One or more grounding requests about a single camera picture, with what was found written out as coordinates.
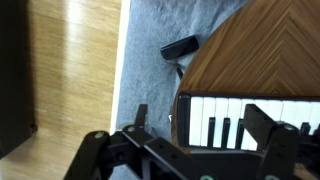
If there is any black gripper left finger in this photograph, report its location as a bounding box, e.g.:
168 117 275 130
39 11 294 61
63 103 214 180

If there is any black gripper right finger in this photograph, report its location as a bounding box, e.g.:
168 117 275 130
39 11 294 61
242 103 320 180

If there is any black and white piano keyboard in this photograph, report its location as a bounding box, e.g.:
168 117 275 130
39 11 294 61
176 90 320 154

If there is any round wooden side table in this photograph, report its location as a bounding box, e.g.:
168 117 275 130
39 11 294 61
171 0 320 180

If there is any grey carpet rug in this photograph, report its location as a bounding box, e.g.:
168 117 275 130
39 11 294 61
109 0 254 180

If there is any black low cabinet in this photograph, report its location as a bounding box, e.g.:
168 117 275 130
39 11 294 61
0 0 38 160

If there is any small black floor object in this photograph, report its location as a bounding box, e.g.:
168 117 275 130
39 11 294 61
159 34 201 61

